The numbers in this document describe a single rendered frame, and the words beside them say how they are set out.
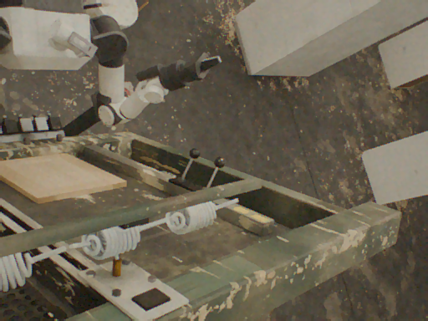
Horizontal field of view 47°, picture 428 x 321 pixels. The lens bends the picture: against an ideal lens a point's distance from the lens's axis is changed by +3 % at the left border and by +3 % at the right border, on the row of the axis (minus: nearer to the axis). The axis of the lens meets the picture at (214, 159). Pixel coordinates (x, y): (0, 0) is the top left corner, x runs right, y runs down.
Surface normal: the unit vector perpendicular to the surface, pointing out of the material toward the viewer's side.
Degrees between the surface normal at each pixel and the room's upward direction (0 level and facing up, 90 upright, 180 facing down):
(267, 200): 90
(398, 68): 90
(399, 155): 90
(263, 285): 30
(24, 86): 0
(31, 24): 23
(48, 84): 0
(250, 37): 90
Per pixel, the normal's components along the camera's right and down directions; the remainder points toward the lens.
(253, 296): 0.70, 0.25
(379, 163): -0.71, 0.10
